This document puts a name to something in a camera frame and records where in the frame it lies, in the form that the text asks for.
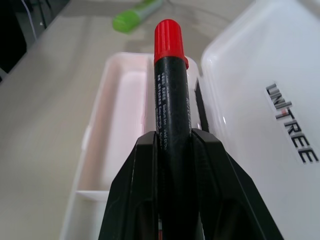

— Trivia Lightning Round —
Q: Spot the black marker with red cap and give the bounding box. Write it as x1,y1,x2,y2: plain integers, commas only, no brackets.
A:
152,18,201,240

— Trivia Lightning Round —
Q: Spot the white plastic pencil case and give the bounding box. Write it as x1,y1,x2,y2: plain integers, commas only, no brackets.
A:
57,0,320,240

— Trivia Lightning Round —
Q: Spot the green capped marker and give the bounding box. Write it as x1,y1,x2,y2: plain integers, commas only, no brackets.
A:
112,0,164,34

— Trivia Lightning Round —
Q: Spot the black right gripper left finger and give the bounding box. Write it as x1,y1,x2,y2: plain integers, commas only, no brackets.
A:
96,130,161,240

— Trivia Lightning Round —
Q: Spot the thin white cable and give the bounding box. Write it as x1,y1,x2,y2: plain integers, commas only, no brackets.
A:
20,0,39,41

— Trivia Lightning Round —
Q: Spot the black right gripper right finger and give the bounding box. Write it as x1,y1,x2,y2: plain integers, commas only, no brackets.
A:
190,128,289,240

